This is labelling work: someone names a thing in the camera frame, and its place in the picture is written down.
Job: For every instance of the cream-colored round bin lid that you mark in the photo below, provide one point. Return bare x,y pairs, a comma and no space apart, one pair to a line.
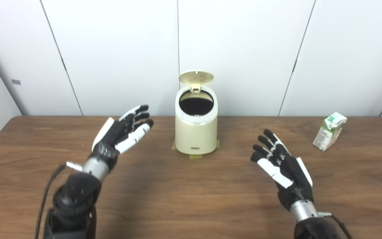
196,77

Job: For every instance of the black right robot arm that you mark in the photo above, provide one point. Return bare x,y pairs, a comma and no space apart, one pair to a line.
313,229

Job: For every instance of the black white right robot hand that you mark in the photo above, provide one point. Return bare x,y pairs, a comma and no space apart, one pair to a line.
297,186

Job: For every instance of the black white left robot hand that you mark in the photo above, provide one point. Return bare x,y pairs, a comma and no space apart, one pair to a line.
111,139

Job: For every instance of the green white milk carton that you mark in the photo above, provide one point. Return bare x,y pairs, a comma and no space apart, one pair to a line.
328,132

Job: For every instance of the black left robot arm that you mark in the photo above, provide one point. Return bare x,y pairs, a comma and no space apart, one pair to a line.
75,199

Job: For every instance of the small grey wall label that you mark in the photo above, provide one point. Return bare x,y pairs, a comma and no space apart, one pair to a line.
16,82

